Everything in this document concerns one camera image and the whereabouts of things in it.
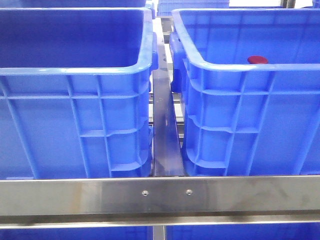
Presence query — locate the red mushroom push button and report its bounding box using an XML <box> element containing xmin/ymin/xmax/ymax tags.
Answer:
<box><xmin>247</xmin><ymin>55</ymin><xmax>269</xmax><ymax>65</ymax></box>

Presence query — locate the rail screw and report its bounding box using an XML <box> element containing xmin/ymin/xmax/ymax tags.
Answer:
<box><xmin>141</xmin><ymin>190</ymin><xmax>149</xmax><ymax>197</ymax></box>
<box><xmin>185</xmin><ymin>189</ymin><xmax>193</xmax><ymax>196</ymax></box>

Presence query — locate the rear blue crate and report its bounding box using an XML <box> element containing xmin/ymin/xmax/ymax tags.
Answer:
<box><xmin>157</xmin><ymin>0</ymin><xmax>230</xmax><ymax>17</ymax></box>

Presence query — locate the blue plastic crate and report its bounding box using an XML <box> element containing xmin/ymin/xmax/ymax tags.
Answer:
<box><xmin>170</xmin><ymin>8</ymin><xmax>320</xmax><ymax>176</ymax></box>
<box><xmin>0</xmin><ymin>7</ymin><xmax>158</xmax><ymax>180</ymax></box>

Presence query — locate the lower right blue crate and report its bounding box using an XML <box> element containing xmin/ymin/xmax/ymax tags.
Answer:
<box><xmin>166</xmin><ymin>222</ymin><xmax>320</xmax><ymax>240</ymax></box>

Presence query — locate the lower left blue crate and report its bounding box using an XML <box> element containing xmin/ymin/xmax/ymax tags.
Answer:
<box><xmin>0</xmin><ymin>226</ymin><xmax>153</xmax><ymax>240</ymax></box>

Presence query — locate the steel front rack rail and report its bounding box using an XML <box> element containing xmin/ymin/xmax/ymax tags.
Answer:
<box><xmin>0</xmin><ymin>175</ymin><xmax>320</xmax><ymax>229</ymax></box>

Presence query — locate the right blue plastic crate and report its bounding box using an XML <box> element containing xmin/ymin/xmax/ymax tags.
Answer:
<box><xmin>170</xmin><ymin>8</ymin><xmax>320</xmax><ymax>176</ymax></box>

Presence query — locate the left rail screw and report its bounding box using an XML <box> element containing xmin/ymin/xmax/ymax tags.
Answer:
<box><xmin>141</xmin><ymin>190</ymin><xmax>149</xmax><ymax>197</ymax></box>

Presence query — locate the right rail screw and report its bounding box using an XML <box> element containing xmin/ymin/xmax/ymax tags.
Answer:
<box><xmin>185</xmin><ymin>189</ymin><xmax>193</xmax><ymax>196</ymax></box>

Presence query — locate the left blue plastic crate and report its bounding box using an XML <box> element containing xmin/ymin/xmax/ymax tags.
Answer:
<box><xmin>0</xmin><ymin>7</ymin><xmax>158</xmax><ymax>180</ymax></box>

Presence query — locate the steel centre divider rail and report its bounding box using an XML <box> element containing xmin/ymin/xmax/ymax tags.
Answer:
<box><xmin>152</xmin><ymin>17</ymin><xmax>185</xmax><ymax>177</ymax></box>

